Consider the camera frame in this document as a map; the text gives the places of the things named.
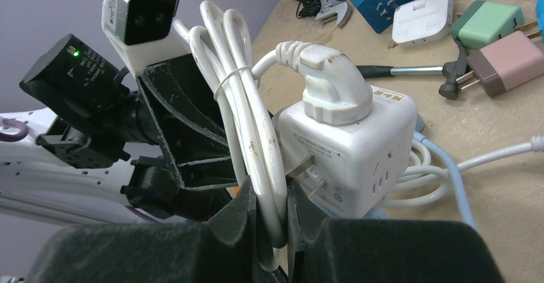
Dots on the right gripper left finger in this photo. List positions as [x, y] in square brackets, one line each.
[221, 249]

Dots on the pink plug adapter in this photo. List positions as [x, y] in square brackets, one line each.
[504, 64]

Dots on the white cube socket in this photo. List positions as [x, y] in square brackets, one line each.
[355, 165]

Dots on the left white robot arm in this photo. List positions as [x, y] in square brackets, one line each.
[159, 151]

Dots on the white plug adapter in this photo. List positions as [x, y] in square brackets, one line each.
[422, 22]

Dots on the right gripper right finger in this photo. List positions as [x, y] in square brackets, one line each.
[326, 249]

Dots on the white angled plug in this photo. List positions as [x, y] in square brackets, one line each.
[335, 91]

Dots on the silver adjustable wrench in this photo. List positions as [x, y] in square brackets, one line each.
[333, 2]

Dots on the light blue plug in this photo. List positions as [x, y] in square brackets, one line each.
[539, 10]

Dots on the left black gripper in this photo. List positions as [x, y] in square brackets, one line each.
[183, 119]

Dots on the small claw hammer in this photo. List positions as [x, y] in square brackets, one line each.
[451, 71]

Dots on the green plug adapter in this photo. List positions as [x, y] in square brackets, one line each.
[485, 22]

